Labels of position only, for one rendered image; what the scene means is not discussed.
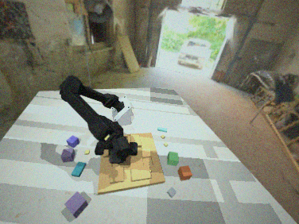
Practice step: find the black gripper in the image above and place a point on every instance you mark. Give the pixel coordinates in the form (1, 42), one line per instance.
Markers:
(99, 149)

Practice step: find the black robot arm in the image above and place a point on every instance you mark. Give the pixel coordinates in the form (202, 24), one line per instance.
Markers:
(100, 126)

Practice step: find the teal square block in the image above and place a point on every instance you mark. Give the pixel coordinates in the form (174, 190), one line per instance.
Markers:
(78, 169)

